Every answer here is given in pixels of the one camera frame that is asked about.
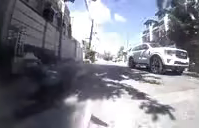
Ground utility pole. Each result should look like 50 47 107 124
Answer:
88 18 95 52

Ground grey concrete road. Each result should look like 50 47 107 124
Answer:
0 59 199 128

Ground white car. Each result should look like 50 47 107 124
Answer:
127 42 190 75

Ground multi-storey building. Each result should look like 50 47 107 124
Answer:
141 9 172 46

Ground large dark tree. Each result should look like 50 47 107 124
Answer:
156 0 199 51

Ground overhead wires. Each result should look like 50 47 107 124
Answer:
83 0 92 14

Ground grey concrete wall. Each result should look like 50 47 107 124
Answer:
0 0 85 75

